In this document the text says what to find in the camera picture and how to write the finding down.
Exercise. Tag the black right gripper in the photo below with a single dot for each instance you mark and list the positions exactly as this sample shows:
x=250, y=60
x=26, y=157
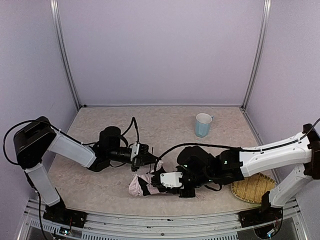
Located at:
x=155, y=180

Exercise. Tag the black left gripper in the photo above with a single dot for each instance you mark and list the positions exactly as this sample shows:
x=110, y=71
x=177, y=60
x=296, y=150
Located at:
x=137, y=161

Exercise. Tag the pink umbrella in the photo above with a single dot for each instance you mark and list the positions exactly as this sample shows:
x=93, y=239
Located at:
x=142, y=185

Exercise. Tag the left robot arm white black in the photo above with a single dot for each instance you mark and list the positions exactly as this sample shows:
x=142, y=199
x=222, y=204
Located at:
x=39, y=136

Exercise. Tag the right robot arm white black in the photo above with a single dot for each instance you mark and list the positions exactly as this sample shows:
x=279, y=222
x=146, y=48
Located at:
x=236, y=163

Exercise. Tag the woven bamboo tray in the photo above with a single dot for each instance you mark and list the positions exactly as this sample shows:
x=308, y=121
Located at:
x=252, y=188

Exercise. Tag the blue ceramic mug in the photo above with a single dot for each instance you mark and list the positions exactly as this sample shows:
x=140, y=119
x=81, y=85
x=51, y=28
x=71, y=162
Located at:
x=203, y=124

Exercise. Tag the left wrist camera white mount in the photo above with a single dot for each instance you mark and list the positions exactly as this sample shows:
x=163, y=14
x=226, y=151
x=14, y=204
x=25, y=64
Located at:
x=134, y=151

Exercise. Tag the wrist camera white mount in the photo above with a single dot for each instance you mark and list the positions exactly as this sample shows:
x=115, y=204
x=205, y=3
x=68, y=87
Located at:
x=134, y=151
x=171, y=179

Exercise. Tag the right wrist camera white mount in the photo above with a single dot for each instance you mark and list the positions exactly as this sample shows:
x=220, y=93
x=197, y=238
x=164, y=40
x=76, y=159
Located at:
x=171, y=179

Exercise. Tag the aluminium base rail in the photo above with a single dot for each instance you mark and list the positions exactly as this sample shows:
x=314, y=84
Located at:
x=105, y=226

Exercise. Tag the left aluminium frame post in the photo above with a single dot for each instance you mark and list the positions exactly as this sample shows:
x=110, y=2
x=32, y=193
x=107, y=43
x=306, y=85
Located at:
x=54, y=6

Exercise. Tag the aluminium frame post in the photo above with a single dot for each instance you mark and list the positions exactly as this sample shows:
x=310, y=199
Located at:
x=54, y=6
x=267, y=4

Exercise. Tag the right aluminium frame post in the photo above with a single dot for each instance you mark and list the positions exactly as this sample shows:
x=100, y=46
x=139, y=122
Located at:
x=267, y=4

